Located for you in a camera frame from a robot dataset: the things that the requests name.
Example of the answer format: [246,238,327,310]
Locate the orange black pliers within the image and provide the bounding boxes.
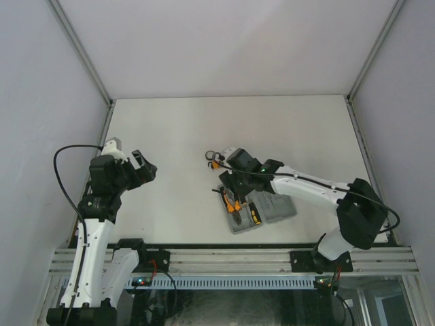
[221,188,242,225]

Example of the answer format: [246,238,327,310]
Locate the short yellow black screwdriver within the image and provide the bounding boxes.
[249,202,262,225]

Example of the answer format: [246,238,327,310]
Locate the grey plastic tool case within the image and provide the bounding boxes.
[217,185,297,234]

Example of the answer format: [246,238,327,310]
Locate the orange tape measure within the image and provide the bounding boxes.
[211,189,225,199]

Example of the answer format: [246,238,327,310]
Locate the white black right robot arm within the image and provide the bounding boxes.
[210,148,389,273]

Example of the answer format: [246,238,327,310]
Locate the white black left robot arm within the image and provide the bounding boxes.
[46,146,157,325]

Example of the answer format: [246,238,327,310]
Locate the black right camera cable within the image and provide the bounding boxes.
[211,151,400,232]

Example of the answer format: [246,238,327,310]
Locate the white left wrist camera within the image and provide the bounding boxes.
[101,137,129,163]

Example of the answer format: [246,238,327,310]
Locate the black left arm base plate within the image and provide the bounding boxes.
[133,249,171,272]

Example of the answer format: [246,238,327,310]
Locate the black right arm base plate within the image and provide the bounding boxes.
[290,251,353,274]

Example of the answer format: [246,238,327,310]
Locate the aluminium front rail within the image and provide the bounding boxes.
[47,247,419,276]

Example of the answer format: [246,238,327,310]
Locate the grey slotted cable duct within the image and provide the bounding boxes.
[125,274,316,290]

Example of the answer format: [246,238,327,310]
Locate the left aluminium frame post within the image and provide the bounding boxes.
[46,0,113,107]

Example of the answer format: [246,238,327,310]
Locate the aluminium frame post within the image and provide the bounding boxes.
[46,0,113,107]
[346,0,408,101]

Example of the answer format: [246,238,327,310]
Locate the right aluminium frame post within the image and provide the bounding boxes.
[346,0,408,101]

